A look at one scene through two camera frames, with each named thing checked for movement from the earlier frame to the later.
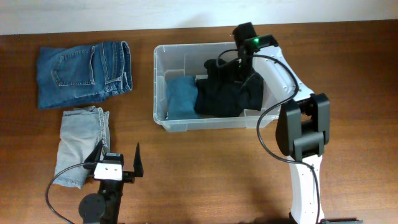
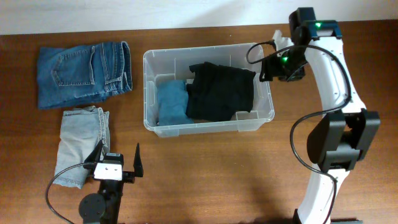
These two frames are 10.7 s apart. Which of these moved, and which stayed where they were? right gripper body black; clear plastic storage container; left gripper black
Moved: right gripper body black; clear plastic storage container
Stayed: left gripper black
